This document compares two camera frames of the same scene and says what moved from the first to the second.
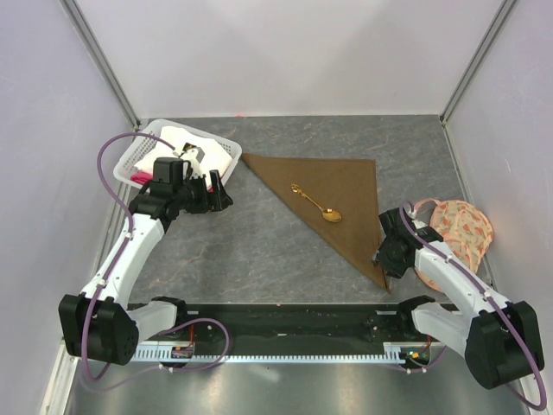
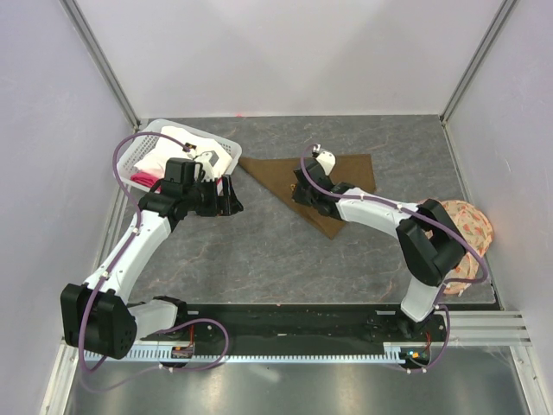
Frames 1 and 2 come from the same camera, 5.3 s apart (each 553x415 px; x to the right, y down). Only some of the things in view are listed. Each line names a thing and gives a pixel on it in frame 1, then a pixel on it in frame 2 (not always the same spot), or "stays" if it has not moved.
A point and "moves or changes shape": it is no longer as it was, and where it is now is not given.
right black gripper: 396,271 -> 297,197
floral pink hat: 464,228 stays
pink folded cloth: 142,177 stays
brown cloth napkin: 337,196 moves or changes shape
